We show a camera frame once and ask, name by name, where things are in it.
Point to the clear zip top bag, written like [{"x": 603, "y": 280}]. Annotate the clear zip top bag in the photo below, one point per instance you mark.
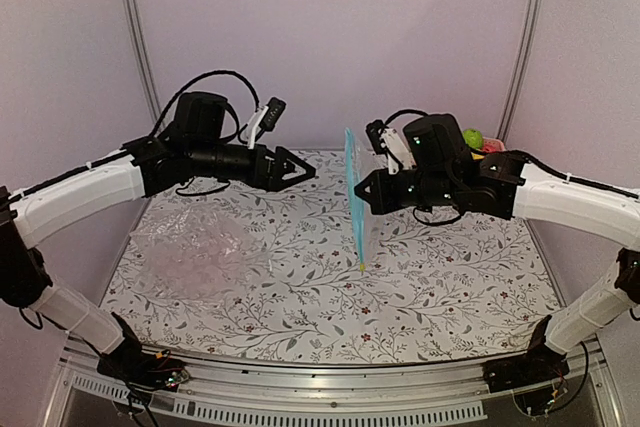
[{"x": 200, "y": 241}]

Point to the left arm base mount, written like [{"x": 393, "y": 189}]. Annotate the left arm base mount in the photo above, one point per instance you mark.
[{"x": 142, "y": 369}]

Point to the aluminium table front rail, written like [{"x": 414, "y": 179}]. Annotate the aluminium table front rail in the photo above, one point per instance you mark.
[{"x": 226, "y": 391}]

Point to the pink plastic basket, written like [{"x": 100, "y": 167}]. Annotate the pink plastic basket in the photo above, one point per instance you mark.
[{"x": 500, "y": 143}]

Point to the floral tablecloth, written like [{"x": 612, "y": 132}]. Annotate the floral tablecloth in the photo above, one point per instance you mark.
[{"x": 472, "y": 289}]

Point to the aluminium wall post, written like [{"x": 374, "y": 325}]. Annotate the aluminium wall post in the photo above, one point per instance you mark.
[
  {"x": 141, "y": 56},
  {"x": 525, "y": 47}
]

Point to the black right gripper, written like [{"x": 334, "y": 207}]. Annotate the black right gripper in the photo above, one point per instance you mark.
[{"x": 381, "y": 202}]

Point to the left aluminium wall post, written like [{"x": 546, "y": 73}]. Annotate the left aluminium wall post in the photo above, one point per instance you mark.
[{"x": 141, "y": 56}]

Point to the green toy apple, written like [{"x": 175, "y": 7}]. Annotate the green toy apple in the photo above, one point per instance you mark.
[{"x": 474, "y": 139}]

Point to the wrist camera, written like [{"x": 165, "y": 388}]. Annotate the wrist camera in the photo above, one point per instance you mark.
[
  {"x": 262, "y": 121},
  {"x": 385, "y": 140}
]

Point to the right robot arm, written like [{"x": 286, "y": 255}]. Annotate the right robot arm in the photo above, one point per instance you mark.
[{"x": 430, "y": 165}]

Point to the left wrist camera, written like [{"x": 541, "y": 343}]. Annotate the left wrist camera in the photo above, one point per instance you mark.
[{"x": 262, "y": 121}]

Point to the right aluminium wall post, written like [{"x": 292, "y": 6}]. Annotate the right aluminium wall post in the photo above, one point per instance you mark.
[{"x": 525, "y": 47}]

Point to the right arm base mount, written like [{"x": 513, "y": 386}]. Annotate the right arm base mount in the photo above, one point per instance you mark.
[{"x": 537, "y": 364}]

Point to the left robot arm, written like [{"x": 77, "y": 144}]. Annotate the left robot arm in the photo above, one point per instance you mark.
[{"x": 191, "y": 146}]

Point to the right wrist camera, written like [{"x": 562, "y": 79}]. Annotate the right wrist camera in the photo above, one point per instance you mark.
[{"x": 385, "y": 140}]

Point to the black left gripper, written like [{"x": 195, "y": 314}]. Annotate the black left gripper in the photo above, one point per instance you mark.
[{"x": 274, "y": 179}]

